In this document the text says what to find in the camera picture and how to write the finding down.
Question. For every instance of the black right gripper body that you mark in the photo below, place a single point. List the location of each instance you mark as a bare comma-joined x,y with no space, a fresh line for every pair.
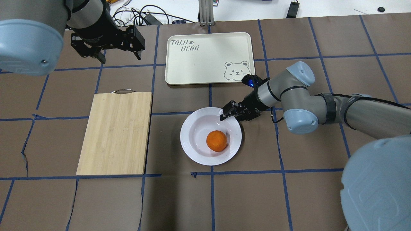
251,102

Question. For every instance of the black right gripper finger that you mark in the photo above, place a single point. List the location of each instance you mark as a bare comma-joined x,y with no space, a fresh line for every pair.
226,115
231,106

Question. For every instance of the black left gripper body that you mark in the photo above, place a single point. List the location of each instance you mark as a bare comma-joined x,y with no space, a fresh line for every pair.
97,31

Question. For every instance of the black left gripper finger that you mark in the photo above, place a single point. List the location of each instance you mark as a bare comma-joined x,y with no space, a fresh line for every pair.
100,57
137,54

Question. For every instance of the orange fruit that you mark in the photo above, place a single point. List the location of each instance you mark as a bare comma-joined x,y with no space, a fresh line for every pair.
216,141

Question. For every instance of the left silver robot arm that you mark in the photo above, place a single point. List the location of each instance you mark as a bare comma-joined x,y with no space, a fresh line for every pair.
31,33

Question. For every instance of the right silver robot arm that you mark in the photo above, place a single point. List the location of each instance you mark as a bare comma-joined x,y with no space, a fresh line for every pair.
376,178

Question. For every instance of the cream bear tray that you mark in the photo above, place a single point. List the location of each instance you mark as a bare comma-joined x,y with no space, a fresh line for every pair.
208,58

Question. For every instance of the white round plate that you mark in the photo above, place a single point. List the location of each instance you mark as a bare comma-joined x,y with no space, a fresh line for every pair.
194,132

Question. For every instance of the bamboo cutting board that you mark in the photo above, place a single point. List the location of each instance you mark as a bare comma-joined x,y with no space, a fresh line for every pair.
116,137

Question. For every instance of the black power adapter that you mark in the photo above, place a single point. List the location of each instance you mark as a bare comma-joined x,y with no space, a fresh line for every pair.
293,9

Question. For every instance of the aluminium frame post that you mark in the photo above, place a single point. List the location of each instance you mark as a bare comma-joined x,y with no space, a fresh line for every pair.
206,13

